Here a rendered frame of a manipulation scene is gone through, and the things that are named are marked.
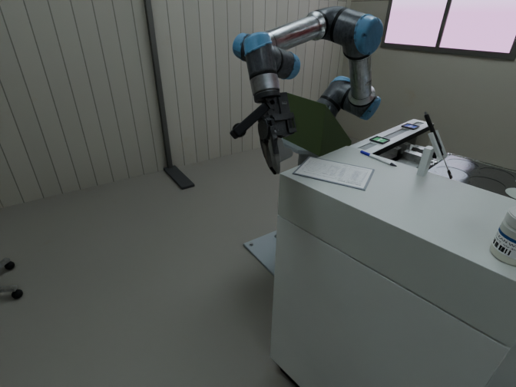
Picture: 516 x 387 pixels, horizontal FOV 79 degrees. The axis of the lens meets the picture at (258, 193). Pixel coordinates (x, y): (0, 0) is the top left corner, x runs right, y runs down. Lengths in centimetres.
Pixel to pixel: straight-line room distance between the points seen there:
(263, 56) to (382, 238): 53
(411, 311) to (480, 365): 16
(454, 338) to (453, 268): 17
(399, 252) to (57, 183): 282
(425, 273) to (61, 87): 273
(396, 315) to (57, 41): 273
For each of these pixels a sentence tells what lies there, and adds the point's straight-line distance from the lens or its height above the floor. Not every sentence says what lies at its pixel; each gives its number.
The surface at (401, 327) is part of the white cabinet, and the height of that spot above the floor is 70.
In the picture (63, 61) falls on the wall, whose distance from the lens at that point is 293.
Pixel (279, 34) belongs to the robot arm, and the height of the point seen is 132.
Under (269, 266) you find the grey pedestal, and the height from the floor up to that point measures 1.
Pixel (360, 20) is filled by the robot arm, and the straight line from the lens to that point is 124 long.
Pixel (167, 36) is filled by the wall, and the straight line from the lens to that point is 309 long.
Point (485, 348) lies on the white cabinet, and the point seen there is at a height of 79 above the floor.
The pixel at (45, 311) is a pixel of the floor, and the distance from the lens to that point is 209.
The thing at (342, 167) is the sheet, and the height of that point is 97.
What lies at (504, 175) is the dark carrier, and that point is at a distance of 139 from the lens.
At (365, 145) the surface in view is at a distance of 124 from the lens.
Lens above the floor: 137
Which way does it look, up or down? 30 degrees down
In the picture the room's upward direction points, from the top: 1 degrees clockwise
